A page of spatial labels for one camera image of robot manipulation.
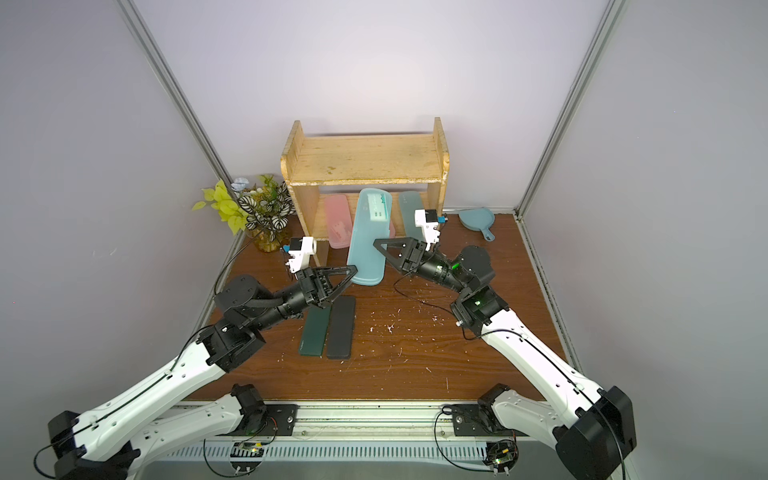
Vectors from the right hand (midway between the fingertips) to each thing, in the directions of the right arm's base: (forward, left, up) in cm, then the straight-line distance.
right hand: (377, 246), depth 56 cm
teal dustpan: (+49, -35, -44) cm, 75 cm away
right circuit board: (-29, -29, -44) cm, 60 cm away
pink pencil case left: (+25, +14, -19) cm, 34 cm away
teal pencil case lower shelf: (+35, -7, -21) cm, 41 cm away
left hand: (-7, +4, -1) cm, 8 cm away
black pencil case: (0, +14, -40) cm, 43 cm away
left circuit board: (-31, +34, -45) cm, 65 cm away
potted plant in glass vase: (+28, +38, -18) cm, 51 cm away
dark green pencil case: (-1, +21, -40) cm, 45 cm away
